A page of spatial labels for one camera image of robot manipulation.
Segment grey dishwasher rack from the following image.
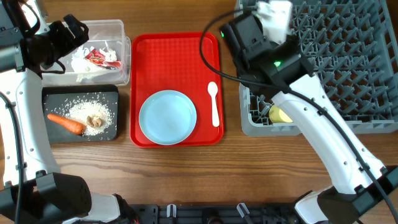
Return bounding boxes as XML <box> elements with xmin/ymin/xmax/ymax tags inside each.
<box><xmin>234</xmin><ymin>0</ymin><xmax>398</xmax><ymax>137</ymax></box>

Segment large light blue plate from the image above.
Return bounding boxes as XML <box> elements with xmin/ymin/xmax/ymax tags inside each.
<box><xmin>138</xmin><ymin>90</ymin><xmax>197</xmax><ymax>146</ymax></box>

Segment red plastic tray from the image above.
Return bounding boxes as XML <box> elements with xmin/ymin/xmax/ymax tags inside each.
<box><xmin>129</xmin><ymin>32</ymin><xmax>224</xmax><ymax>148</ymax></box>

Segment brown food scrap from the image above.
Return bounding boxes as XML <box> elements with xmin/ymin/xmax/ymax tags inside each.
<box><xmin>86</xmin><ymin>116</ymin><xmax>103</xmax><ymax>128</ymax></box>

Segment white red wrapper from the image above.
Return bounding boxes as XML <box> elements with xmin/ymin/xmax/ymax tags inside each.
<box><xmin>70</xmin><ymin>41</ymin><xmax>122</xmax><ymax>72</ymax></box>

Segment yellow plastic cup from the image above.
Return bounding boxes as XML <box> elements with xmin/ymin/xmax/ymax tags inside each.
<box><xmin>269</xmin><ymin>105</ymin><xmax>293</xmax><ymax>123</ymax></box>

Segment black tray bin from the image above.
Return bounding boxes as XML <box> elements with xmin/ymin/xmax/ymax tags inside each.
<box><xmin>42</xmin><ymin>85</ymin><xmax>119</xmax><ymax>143</ymax></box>

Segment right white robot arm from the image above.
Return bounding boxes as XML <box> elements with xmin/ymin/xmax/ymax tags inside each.
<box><xmin>220</xmin><ymin>12</ymin><xmax>397</xmax><ymax>223</ymax></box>

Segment white plastic spoon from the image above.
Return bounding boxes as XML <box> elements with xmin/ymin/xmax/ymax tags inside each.
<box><xmin>208</xmin><ymin>82</ymin><xmax>220</xmax><ymax>127</ymax></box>

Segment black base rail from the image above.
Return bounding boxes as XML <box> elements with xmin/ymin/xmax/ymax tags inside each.
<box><xmin>131</xmin><ymin>203</ymin><xmax>301</xmax><ymax>224</ymax></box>

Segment white rice pile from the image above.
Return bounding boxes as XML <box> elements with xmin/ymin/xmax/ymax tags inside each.
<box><xmin>49</xmin><ymin>98</ymin><xmax>116</xmax><ymax>137</ymax></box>

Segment orange carrot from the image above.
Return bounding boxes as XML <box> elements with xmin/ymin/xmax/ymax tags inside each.
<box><xmin>47</xmin><ymin>114</ymin><xmax>86</xmax><ymax>135</ymax></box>

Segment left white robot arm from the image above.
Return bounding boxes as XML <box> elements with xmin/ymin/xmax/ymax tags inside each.
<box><xmin>1</xmin><ymin>1</ymin><xmax>139</xmax><ymax>223</ymax></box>

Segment clear plastic bin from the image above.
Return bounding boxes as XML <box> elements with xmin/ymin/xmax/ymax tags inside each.
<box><xmin>42</xmin><ymin>19</ymin><xmax>131</xmax><ymax>86</ymax></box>

